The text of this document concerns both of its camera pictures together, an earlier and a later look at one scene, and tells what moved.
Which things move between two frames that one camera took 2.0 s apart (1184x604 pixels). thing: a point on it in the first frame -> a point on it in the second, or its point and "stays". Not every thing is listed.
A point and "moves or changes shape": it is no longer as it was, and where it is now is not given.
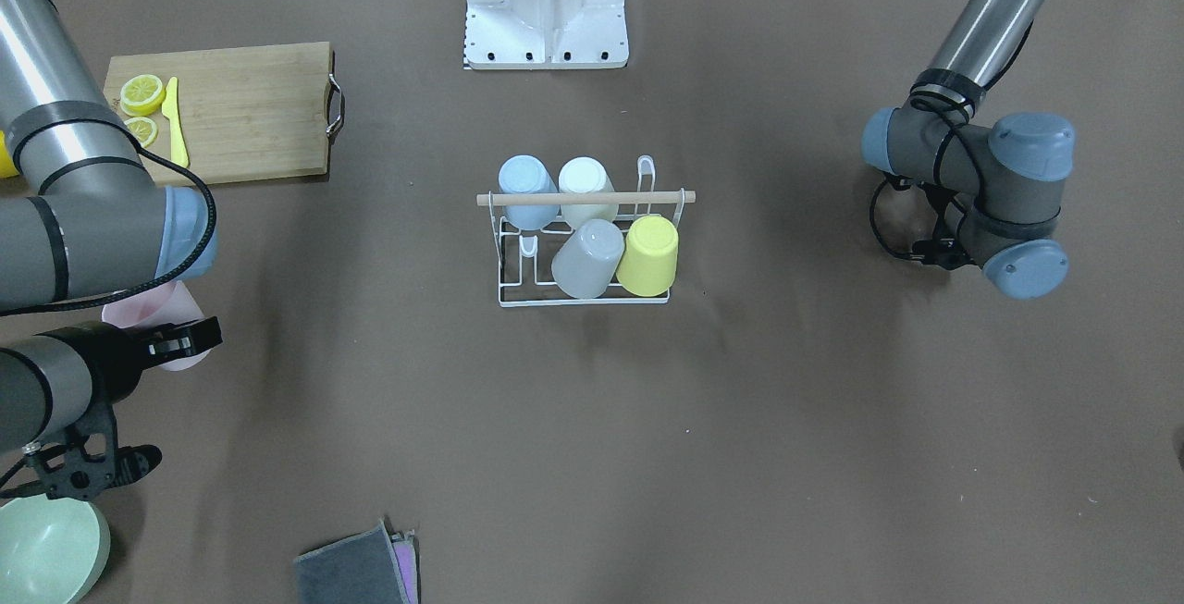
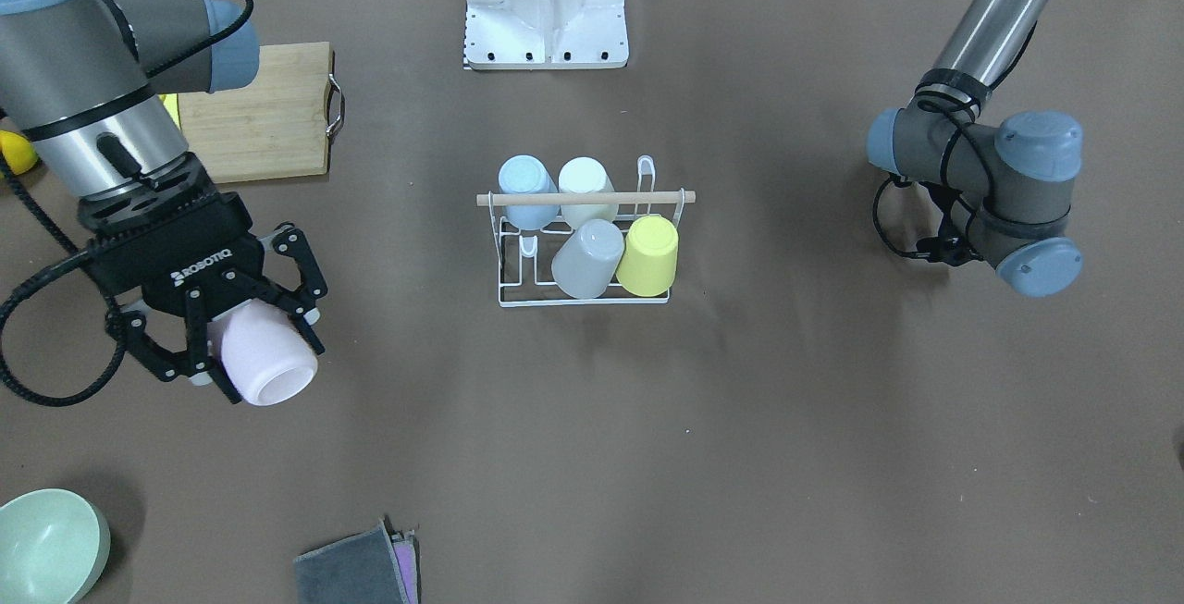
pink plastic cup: (168, 304) moves or changes shape
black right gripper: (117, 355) -> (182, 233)
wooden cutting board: (231, 114) stays
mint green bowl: (52, 550) stays
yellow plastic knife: (170, 108) stays
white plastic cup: (585, 174) stays
